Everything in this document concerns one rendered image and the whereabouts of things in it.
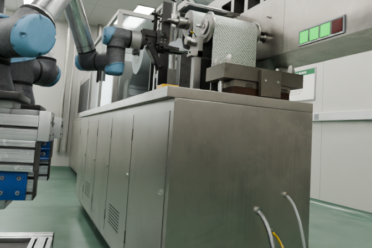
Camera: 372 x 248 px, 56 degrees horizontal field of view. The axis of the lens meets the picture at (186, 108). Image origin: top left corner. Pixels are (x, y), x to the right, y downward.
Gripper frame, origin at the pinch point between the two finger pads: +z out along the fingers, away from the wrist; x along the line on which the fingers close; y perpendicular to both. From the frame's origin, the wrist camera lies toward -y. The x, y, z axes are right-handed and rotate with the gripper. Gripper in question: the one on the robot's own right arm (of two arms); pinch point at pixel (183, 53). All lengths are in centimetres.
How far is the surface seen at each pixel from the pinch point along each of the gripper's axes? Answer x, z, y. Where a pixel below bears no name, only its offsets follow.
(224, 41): -0.4, 19.8, 8.6
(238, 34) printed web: -0.4, 27.3, 13.4
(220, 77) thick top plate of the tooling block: -17.0, 9.5, -11.8
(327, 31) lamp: -37, 45, 8
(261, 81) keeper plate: -22.0, 26.0, -12.2
